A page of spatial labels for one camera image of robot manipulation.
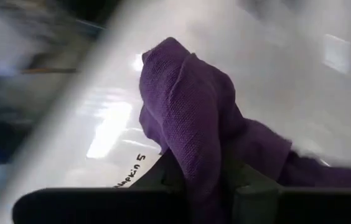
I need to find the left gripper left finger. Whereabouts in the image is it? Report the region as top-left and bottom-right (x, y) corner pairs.
(128, 148), (192, 191)

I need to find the purple towel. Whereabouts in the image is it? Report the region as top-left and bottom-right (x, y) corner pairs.
(113, 36), (351, 224)

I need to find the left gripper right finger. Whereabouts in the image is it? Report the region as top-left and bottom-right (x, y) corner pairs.
(231, 164), (285, 224)

